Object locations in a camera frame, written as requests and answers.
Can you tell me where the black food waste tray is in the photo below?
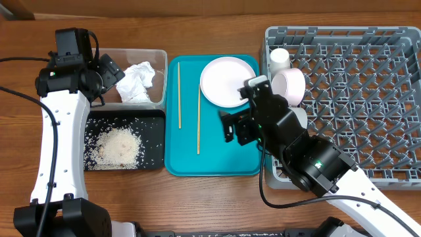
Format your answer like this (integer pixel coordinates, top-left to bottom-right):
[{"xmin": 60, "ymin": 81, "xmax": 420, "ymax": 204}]
[{"xmin": 82, "ymin": 109, "xmax": 166, "ymax": 171}]

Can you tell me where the pink bowl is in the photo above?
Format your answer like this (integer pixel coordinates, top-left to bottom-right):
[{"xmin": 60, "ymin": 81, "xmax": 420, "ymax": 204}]
[{"xmin": 271, "ymin": 68, "xmax": 306, "ymax": 107}]

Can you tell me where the wooden chopstick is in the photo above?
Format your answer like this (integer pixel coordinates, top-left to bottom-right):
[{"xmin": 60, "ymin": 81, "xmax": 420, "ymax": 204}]
[
  {"xmin": 197, "ymin": 84, "xmax": 201, "ymax": 155},
  {"xmin": 177, "ymin": 62, "xmax": 182, "ymax": 129}
]

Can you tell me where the pile of rice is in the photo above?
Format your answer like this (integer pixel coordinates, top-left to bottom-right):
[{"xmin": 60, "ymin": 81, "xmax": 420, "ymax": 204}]
[{"xmin": 84, "ymin": 117, "xmax": 165, "ymax": 171}]

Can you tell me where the teal plastic tray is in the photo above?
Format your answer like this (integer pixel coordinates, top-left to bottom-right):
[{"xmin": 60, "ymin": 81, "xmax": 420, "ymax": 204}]
[{"xmin": 164, "ymin": 55, "xmax": 260, "ymax": 176}]

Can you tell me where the clear plastic bin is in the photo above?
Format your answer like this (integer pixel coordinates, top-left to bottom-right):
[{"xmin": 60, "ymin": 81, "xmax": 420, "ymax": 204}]
[{"xmin": 93, "ymin": 48, "xmax": 168, "ymax": 111}]

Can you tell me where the white paper cup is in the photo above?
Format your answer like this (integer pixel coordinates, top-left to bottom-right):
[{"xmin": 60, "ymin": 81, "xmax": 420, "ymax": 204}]
[{"xmin": 269, "ymin": 48, "xmax": 291, "ymax": 76}]

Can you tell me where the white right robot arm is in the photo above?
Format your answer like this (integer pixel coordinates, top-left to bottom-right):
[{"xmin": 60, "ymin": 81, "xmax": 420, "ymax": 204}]
[{"xmin": 218, "ymin": 76, "xmax": 420, "ymax": 236}]

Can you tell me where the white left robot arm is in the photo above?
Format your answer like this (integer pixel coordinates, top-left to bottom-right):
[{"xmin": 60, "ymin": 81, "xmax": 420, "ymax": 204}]
[{"xmin": 13, "ymin": 28, "xmax": 141, "ymax": 236}]

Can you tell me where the white pink plate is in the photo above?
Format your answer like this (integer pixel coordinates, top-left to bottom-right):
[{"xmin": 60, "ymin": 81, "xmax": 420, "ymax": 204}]
[{"xmin": 200, "ymin": 57, "xmax": 256, "ymax": 108}]

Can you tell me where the crumpled white napkin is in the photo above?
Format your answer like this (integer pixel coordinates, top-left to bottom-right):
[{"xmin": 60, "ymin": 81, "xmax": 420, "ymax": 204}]
[{"xmin": 116, "ymin": 61, "xmax": 155, "ymax": 103}]

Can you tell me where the grey dishwasher rack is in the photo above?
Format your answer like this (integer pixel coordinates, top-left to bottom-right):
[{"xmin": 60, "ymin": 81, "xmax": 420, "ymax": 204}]
[{"xmin": 260, "ymin": 26, "xmax": 420, "ymax": 190}]

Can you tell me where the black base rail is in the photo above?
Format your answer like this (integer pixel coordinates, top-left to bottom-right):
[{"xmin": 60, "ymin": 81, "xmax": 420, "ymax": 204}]
[{"xmin": 145, "ymin": 228, "xmax": 316, "ymax": 237}]

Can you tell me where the white grey bowl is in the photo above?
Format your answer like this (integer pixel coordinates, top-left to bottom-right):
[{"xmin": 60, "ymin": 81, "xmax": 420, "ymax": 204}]
[{"xmin": 290, "ymin": 107, "xmax": 308, "ymax": 129}]

